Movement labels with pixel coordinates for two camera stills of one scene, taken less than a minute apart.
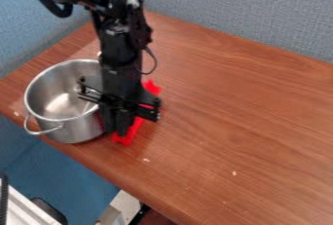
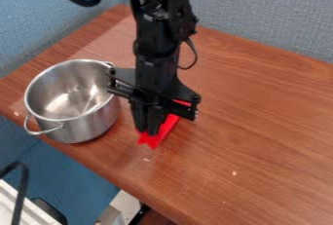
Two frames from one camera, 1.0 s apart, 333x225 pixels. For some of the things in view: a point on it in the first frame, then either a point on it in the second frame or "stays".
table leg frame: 124,210 stays
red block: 127,137 -> 168,121
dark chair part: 51,211 stays
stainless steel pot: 63,117 stays
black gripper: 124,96 -> 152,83
